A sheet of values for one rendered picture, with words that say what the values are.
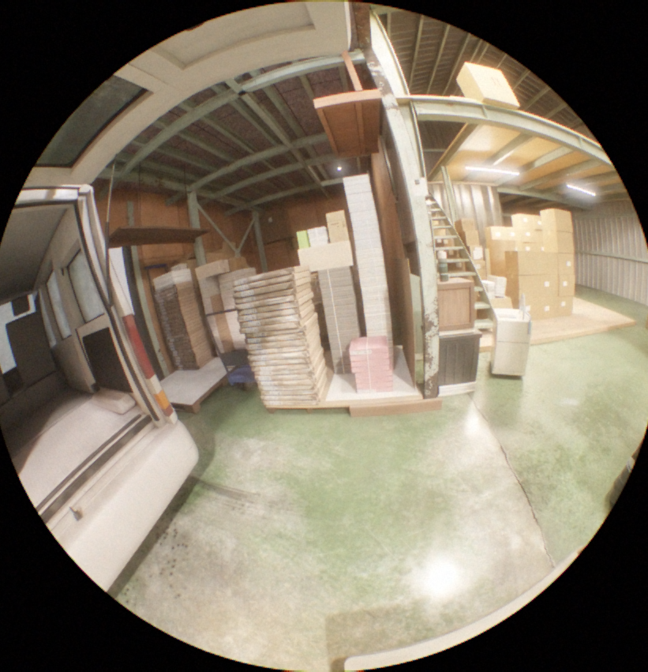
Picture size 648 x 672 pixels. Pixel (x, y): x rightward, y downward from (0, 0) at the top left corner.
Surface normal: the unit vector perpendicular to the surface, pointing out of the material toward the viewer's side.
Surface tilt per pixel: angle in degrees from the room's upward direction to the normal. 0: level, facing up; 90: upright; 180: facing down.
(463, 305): 90
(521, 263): 90
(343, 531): 0
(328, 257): 90
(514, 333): 90
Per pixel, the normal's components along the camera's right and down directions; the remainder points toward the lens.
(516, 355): -0.57, 0.34
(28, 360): 0.98, -0.04
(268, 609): -0.17, -0.94
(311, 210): -0.19, 0.32
